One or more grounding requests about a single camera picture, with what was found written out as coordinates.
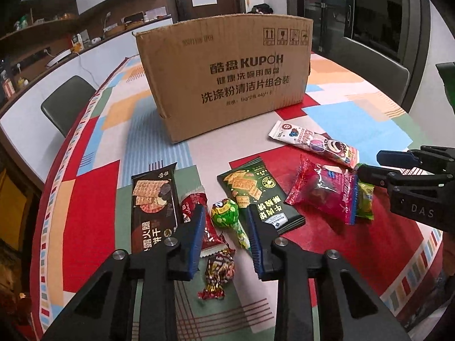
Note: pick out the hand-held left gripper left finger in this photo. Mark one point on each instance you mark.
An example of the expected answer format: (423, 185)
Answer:
(197, 241)

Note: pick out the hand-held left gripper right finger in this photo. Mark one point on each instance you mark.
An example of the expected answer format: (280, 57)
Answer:
(257, 248)

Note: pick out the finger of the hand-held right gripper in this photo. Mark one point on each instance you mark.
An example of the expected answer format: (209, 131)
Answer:
(391, 158)
(373, 174)

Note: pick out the small green candy packet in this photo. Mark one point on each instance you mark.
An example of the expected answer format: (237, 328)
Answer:
(364, 202)

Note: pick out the foil candy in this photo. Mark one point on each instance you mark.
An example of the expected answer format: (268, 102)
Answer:
(220, 266)

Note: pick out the red snack packet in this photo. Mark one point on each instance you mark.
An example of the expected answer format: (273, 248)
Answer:
(188, 204)

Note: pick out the green lollipop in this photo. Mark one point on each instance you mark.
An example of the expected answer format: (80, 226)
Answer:
(224, 213)

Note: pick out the red clear candy packet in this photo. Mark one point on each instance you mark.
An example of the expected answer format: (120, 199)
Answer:
(320, 191)

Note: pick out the dark brown cracker packet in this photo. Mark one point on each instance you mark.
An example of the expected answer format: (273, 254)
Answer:
(149, 202)

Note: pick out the dark green cracker packet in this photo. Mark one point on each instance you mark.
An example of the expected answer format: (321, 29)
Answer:
(248, 184)

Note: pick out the white snack bar packet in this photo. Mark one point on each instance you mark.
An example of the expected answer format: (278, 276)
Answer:
(305, 138)

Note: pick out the brown cardboard box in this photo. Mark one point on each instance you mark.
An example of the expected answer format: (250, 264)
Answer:
(220, 78)

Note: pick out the dark grey dining chair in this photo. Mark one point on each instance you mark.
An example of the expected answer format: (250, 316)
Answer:
(67, 103)
(373, 67)

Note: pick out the black glass sliding door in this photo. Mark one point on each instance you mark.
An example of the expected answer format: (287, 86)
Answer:
(373, 7)

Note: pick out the black bag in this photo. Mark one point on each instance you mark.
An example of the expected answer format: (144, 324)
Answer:
(262, 9)

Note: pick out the white sideboard cabinet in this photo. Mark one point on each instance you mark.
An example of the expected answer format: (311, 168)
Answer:
(28, 113)

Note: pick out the white flat device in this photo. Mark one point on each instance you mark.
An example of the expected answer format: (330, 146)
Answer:
(58, 58)

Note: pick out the red and white carton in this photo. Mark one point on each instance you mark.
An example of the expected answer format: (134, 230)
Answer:
(9, 87)

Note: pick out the black picture frame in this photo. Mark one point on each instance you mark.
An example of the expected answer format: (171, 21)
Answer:
(133, 17)

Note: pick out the wooden wall shelf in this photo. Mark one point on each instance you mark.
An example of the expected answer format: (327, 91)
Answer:
(35, 26)

